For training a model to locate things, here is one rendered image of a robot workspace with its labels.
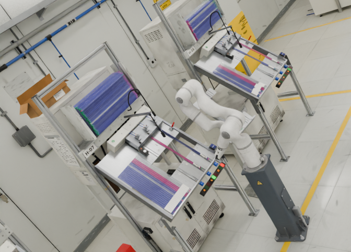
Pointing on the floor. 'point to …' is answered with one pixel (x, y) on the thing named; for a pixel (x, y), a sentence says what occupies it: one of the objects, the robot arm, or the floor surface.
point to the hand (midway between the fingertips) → (218, 157)
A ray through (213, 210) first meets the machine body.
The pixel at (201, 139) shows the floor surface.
